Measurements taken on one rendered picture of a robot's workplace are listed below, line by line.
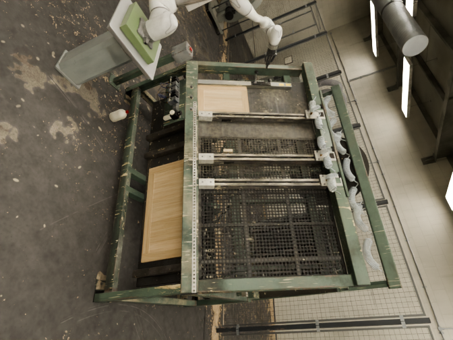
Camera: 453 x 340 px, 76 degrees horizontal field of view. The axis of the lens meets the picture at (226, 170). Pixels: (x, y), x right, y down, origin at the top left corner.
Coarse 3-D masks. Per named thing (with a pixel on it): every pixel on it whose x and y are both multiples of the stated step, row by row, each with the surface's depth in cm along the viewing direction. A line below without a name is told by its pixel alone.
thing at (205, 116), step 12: (312, 108) 262; (204, 120) 267; (216, 120) 268; (228, 120) 269; (240, 120) 270; (252, 120) 271; (264, 120) 272; (276, 120) 272; (288, 120) 273; (300, 120) 274; (312, 120) 275
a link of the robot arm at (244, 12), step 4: (232, 0) 211; (236, 0) 211; (240, 0) 211; (244, 0) 213; (232, 4) 214; (236, 4) 213; (240, 4) 213; (244, 4) 215; (248, 4) 217; (236, 8) 217; (240, 8) 216; (244, 8) 217; (248, 8) 219; (240, 12) 221; (244, 12) 220; (248, 12) 222
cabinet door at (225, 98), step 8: (200, 88) 284; (208, 88) 285; (216, 88) 286; (224, 88) 287; (232, 88) 288; (240, 88) 290; (200, 96) 279; (208, 96) 281; (216, 96) 282; (224, 96) 283; (232, 96) 284; (240, 96) 285; (200, 104) 275; (208, 104) 276; (216, 104) 277; (224, 104) 278; (232, 104) 279; (240, 104) 280; (248, 104) 281; (248, 112) 276
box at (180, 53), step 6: (186, 42) 275; (174, 48) 280; (180, 48) 275; (186, 48) 272; (174, 54) 275; (180, 54) 275; (186, 54) 276; (192, 54) 281; (180, 60) 282; (186, 60) 282
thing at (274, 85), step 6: (198, 84) 286; (204, 84) 287; (210, 84) 287; (216, 84) 288; (222, 84) 288; (228, 84) 288; (234, 84) 289; (240, 84) 289; (246, 84) 290; (276, 84) 294
